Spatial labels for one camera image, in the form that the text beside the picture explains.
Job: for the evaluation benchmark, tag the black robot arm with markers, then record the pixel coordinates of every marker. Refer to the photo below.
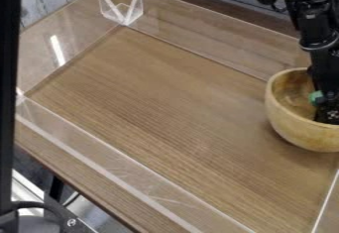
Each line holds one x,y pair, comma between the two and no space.
315,20

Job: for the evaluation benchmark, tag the clear acrylic tray wall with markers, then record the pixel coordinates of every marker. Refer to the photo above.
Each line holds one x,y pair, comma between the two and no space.
140,106

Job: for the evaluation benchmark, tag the black metal bracket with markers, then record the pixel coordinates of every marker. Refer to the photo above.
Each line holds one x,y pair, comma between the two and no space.
61,220

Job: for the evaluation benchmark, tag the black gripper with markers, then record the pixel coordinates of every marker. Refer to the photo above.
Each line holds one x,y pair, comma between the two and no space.
324,74

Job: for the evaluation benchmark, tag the black vertical pole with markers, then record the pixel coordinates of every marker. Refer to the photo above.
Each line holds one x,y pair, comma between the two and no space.
9,29

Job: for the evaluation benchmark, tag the black table leg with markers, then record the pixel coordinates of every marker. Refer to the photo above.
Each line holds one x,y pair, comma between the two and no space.
56,189

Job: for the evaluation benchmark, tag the light wooden bowl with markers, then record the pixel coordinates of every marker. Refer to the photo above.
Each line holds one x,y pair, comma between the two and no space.
290,112

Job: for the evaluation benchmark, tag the green rectangular block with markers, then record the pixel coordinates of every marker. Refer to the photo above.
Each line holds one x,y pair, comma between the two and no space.
316,97

